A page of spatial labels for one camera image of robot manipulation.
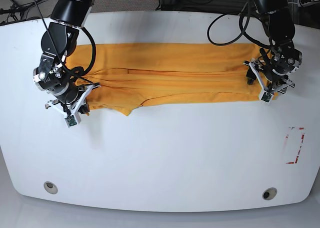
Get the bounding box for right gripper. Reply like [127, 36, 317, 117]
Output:
[45, 82, 101, 118]

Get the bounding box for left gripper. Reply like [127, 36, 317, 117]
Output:
[243, 59, 295, 95]

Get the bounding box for yellow Smile T-shirt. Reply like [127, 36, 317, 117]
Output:
[85, 43, 261, 115]

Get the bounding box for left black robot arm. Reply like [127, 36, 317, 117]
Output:
[244, 0, 302, 103]

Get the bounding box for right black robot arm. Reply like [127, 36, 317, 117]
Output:
[33, 0, 99, 126]

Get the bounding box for red tape rectangle marking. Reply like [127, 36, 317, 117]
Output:
[283, 127, 305, 164]

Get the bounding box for left table grommet hole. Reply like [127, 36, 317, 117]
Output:
[43, 181, 58, 194]

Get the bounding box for table grommet hole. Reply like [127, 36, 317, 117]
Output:
[43, 181, 58, 194]
[262, 187, 278, 200]

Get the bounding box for white power strip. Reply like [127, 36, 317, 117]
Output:
[297, 0, 320, 8]

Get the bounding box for right table grommet hole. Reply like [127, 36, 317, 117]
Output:
[262, 187, 278, 200]

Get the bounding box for black tripod legs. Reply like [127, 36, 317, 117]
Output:
[0, 0, 36, 26]

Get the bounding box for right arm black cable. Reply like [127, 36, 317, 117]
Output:
[28, 0, 101, 86]

